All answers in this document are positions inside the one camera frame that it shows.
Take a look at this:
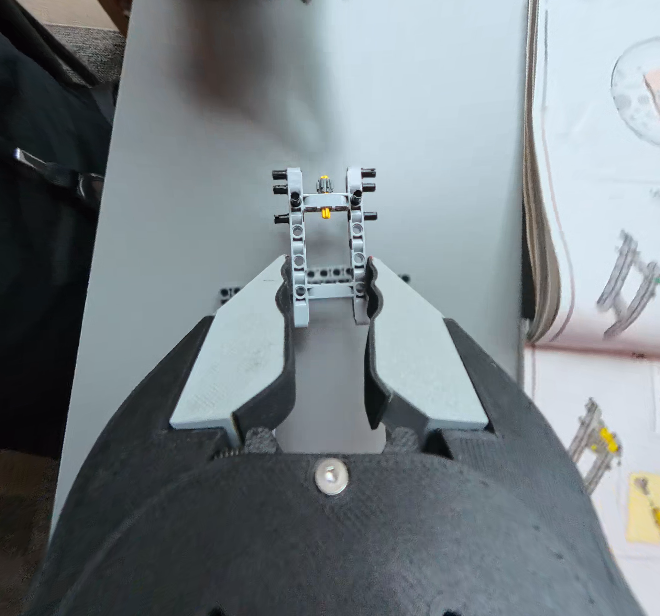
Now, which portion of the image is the black office chair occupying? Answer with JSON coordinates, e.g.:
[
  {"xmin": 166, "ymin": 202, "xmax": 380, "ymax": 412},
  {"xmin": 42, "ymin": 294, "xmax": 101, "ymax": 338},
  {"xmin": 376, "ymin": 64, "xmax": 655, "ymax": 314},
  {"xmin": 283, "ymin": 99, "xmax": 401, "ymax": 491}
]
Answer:
[{"xmin": 0, "ymin": 0, "xmax": 104, "ymax": 88}]

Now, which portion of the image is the lego instruction booklet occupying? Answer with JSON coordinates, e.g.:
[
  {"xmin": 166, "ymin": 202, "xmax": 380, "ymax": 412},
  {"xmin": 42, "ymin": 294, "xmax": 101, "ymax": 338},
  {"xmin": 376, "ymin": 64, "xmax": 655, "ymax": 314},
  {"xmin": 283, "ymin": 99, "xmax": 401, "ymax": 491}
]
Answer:
[{"xmin": 521, "ymin": 0, "xmax": 660, "ymax": 616}]

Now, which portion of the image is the black strap with buckle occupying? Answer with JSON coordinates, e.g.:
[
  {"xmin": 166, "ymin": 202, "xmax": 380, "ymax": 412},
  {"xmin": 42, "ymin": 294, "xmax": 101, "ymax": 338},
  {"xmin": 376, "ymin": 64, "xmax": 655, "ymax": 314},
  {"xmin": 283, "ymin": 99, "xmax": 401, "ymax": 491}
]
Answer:
[{"xmin": 14, "ymin": 147, "xmax": 106, "ymax": 201}]

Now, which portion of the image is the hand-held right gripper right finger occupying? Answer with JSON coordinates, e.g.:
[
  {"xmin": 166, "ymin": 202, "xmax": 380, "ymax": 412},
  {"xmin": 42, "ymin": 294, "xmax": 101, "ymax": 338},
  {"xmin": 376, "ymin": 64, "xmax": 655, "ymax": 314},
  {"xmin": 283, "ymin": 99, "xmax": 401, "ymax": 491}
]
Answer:
[{"xmin": 363, "ymin": 256, "xmax": 491, "ymax": 435}]

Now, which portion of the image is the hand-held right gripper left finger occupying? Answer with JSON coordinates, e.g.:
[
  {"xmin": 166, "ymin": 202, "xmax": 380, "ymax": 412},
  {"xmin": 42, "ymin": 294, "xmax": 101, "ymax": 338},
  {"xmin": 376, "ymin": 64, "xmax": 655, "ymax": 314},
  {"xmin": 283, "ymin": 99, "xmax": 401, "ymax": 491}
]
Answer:
[{"xmin": 169, "ymin": 254, "xmax": 298, "ymax": 448}]

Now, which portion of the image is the grey lego frame assembly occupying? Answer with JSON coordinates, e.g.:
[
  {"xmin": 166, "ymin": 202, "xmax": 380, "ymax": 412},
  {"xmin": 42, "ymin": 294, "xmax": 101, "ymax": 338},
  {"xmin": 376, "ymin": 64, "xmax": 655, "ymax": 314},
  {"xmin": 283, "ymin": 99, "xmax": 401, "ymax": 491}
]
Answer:
[{"xmin": 272, "ymin": 166, "xmax": 378, "ymax": 329}]

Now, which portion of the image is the long grey lego beam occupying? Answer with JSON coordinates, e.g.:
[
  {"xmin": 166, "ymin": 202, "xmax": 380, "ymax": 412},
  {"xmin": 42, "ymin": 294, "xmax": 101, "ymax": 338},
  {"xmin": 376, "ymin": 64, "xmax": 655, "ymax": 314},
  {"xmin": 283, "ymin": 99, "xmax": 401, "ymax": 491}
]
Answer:
[{"xmin": 218, "ymin": 267, "xmax": 411, "ymax": 301}]

